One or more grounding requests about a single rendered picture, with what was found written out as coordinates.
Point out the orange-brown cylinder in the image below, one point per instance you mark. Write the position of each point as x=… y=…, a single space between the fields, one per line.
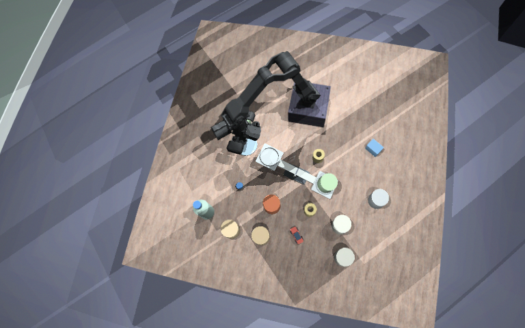
x=271 y=204

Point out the white cylinder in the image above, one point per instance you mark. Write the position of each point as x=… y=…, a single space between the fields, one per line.
x=344 y=257
x=341 y=224

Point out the light blue block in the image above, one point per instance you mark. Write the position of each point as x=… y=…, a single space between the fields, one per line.
x=374 y=147

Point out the red toy car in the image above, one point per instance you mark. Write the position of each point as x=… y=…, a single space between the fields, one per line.
x=296 y=234

